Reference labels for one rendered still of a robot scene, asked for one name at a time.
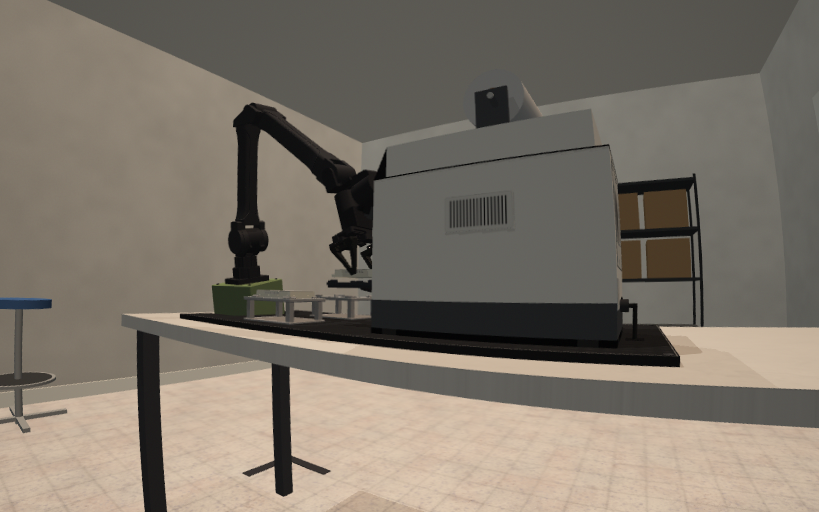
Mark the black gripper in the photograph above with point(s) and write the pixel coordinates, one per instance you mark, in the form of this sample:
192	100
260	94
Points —
359	236

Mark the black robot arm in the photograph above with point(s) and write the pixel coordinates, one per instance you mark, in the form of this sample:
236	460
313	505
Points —
325	166

